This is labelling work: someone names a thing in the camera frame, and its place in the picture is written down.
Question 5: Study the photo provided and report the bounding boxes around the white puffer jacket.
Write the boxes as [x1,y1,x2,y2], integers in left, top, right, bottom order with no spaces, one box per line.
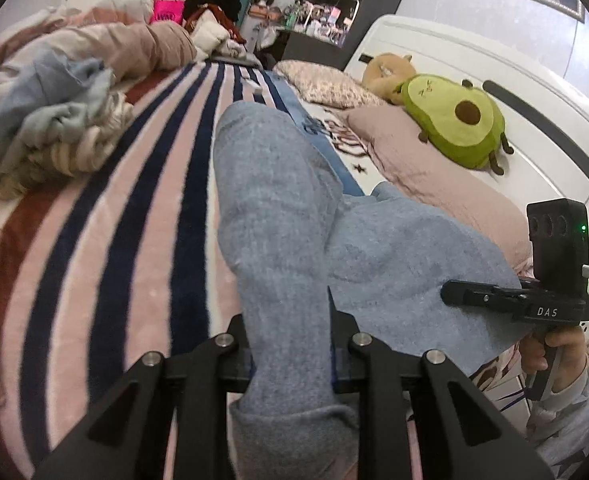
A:
[192,22,230,52]

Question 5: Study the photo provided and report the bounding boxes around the green avocado plush toy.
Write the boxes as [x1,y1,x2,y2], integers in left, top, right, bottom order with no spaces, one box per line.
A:
[399,74,515,176]

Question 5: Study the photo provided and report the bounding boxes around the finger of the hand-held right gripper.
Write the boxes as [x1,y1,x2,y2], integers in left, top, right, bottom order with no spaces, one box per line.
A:
[441,280,523,311]

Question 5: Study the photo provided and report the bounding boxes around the brown plush toy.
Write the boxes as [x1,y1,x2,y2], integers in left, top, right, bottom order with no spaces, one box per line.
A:
[361,52,417,106]

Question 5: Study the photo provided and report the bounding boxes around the floral pillow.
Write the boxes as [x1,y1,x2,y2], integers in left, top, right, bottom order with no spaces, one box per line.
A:
[273,59,390,110]

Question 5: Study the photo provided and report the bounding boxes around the white printed bedsheet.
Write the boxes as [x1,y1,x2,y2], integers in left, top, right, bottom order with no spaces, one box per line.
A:
[467,255,589,406]

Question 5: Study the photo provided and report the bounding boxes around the light blue garment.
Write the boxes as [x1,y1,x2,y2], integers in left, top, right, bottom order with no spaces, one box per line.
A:
[0,50,135,183]

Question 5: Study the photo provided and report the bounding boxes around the person's right forearm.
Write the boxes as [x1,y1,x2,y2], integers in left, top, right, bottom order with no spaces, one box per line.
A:
[524,360,589,468]

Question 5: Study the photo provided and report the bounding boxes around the cluttered dark desk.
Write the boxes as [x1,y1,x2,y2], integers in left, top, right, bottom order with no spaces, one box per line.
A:
[254,2,357,64]

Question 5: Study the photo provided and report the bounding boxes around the crumpled pink grey quilt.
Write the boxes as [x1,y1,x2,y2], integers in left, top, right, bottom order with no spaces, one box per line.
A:
[0,0,198,88]

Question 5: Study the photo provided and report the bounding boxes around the grey pants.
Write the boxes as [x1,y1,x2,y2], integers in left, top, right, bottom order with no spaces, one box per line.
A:
[213,101,525,480]

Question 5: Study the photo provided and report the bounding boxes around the white bed headboard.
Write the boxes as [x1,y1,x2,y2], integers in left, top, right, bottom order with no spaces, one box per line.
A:
[344,14,589,281]

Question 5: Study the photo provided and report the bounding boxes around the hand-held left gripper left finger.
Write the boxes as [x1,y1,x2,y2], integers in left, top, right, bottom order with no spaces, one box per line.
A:
[32,312,253,480]

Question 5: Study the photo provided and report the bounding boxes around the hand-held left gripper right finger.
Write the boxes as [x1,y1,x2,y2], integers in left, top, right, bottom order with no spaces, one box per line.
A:
[327,285,557,480]

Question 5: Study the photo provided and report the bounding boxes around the person's right hand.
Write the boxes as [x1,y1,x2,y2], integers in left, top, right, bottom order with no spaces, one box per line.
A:
[518,327,589,387]

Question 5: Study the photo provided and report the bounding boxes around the striped printed blanket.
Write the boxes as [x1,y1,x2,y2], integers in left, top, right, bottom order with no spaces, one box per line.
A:
[0,57,425,480]

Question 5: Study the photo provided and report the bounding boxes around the pink bag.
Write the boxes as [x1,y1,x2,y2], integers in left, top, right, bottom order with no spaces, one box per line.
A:
[149,0,184,26]

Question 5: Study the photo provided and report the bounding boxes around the pile of dark clothes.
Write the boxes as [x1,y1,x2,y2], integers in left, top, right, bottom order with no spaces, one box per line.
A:
[182,0,248,43]

